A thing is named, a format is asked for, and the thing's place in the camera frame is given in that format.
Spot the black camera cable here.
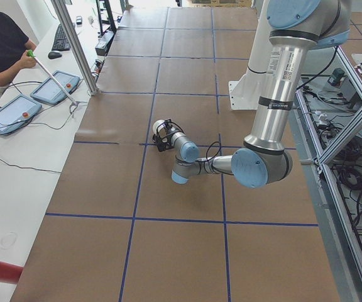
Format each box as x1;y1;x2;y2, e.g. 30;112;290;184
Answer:
196;141;222;164

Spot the black keyboard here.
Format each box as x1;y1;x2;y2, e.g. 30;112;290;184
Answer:
52;25;70;52

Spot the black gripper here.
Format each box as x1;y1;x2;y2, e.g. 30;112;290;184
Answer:
160;127;177;150

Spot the brown paper table cover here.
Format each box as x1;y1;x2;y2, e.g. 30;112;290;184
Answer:
12;8;339;301

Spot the aluminium frame post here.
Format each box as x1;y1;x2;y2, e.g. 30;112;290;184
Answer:
51;0;99;96

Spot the white mug with smiley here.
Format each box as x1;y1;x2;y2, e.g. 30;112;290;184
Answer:
152;120;168;139

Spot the far teach pendant tablet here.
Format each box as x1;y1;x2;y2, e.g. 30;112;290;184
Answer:
30;70;80;105

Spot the teach pendant tablet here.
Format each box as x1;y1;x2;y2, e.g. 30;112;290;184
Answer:
0;94;42;135
30;70;80;105

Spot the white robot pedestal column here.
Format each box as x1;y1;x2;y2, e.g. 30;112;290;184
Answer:
228;0;297;111

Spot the near teach pendant tablet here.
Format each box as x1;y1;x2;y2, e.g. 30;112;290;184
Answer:
0;94;42;135

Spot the black computer mouse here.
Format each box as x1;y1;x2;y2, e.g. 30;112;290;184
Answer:
48;50;62;60

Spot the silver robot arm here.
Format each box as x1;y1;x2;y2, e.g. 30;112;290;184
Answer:
152;1;351;188

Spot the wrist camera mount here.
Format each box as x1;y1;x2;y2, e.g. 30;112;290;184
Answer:
152;119;172;152

